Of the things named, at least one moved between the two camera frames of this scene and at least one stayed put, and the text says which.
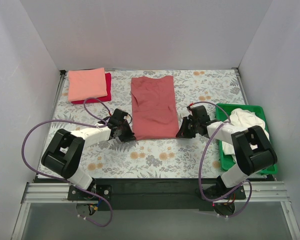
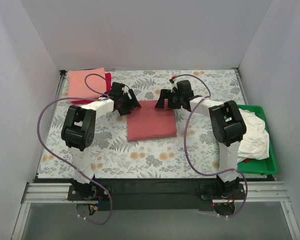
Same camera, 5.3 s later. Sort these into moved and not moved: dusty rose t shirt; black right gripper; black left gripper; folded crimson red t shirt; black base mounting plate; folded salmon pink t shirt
Moved: black left gripper; dusty rose t shirt; black right gripper
Not moved: folded salmon pink t shirt; black base mounting plate; folded crimson red t shirt
